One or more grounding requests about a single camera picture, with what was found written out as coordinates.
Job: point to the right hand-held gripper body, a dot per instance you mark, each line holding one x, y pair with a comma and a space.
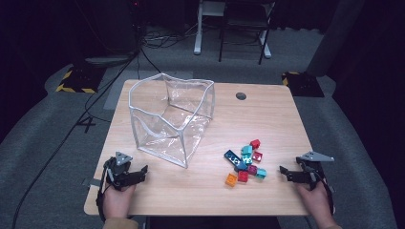
312, 173

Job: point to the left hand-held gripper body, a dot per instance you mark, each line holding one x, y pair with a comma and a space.
119, 175

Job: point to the crimson toy block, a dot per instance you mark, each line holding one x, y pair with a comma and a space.
257, 156

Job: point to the red toy block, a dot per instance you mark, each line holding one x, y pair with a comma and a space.
255, 144
243, 176

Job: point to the clear plastic bag grey trim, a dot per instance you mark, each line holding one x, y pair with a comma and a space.
172, 127

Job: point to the person's left hand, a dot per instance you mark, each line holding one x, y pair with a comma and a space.
116, 203

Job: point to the person's right hand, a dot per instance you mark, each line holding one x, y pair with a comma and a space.
316, 205

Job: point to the grey table clamp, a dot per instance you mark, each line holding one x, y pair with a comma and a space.
92, 183

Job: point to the teal dotted toy block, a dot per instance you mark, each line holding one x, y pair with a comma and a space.
246, 160

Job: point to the small dark blue toy block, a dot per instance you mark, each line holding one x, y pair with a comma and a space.
241, 166

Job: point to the orange toy block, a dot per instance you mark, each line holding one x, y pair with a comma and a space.
231, 180

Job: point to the long dark blue toy block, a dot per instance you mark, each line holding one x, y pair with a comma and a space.
231, 157

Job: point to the grey table grommet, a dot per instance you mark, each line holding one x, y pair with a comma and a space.
241, 96

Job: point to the grey stand base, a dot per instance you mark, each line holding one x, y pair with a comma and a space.
106, 60

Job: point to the grey column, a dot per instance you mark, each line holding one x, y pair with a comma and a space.
334, 38

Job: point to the black equipment box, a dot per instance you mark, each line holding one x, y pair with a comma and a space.
117, 25

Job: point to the black yellow striped base plate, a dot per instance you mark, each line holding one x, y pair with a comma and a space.
79, 81
302, 84

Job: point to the black metal chair frame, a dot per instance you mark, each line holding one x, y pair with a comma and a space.
222, 38

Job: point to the white desk frame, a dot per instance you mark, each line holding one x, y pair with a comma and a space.
198, 31

